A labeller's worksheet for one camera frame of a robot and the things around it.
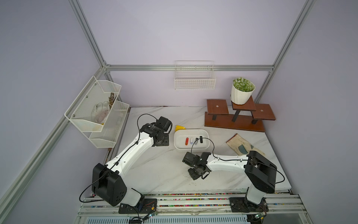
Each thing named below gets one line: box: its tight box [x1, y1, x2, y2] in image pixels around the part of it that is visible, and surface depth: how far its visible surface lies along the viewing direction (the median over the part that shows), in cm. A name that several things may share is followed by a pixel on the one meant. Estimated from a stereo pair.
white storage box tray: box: [173, 128, 210, 150], surface depth 101 cm
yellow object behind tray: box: [175, 125, 186, 132], surface depth 110 cm
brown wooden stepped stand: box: [204, 95, 276, 133], surface depth 104 cm
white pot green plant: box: [230, 77, 256, 105], surface depth 86 cm
